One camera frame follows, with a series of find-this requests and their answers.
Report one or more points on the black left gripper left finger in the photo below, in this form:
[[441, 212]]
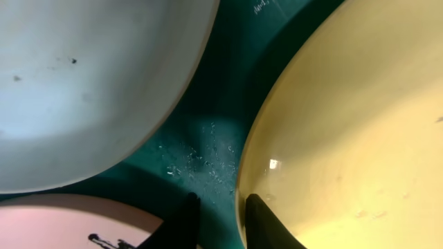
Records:
[[180, 230]]

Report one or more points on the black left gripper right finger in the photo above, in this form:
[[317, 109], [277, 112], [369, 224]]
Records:
[[263, 229]]

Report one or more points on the yellow plate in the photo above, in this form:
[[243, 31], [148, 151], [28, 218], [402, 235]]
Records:
[[346, 149]]

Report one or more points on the light blue plate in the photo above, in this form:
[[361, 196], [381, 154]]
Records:
[[84, 83]]

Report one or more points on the blue plastic tray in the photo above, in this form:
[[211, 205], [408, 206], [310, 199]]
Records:
[[198, 147]]

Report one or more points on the pink plate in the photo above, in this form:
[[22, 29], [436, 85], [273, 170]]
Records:
[[71, 221]]

